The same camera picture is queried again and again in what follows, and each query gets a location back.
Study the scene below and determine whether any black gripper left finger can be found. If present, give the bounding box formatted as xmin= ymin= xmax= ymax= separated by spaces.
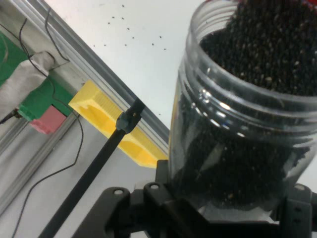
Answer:
xmin=71 ymin=159 xmax=208 ymax=238

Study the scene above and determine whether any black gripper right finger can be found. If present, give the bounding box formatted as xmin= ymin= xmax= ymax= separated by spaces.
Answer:
xmin=271 ymin=182 xmax=313 ymax=238

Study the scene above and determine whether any clear jar of black seeds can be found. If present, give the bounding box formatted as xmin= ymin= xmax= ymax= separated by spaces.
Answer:
xmin=168 ymin=0 xmax=317 ymax=214

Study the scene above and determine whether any yellow plastic bin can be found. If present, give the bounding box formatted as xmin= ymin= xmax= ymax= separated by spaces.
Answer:
xmin=68 ymin=79 xmax=169 ymax=167

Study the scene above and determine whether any pink plastic box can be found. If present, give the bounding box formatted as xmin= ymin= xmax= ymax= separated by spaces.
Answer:
xmin=29 ymin=106 xmax=68 ymax=135

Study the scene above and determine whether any green plastic bin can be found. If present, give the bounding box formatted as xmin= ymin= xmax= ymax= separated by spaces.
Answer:
xmin=0 ymin=29 xmax=75 ymax=122

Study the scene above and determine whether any white cloth bundle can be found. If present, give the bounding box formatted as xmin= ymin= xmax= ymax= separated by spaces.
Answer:
xmin=0 ymin=51 xmax=55 ymax=119

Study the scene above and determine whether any thin black floor cable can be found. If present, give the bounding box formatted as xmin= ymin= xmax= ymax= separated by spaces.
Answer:
xmin=44 ymin=6 xmax=71 ymax=62
xmin=11 ymin=17 xmax=84 ymax=238

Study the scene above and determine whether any aluminium frame rail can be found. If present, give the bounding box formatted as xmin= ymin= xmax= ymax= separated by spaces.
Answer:
xmin=0 ymin=109 xmax=77 ymax=211
xmin=7 ymin=0 xmax=171 ymax=152

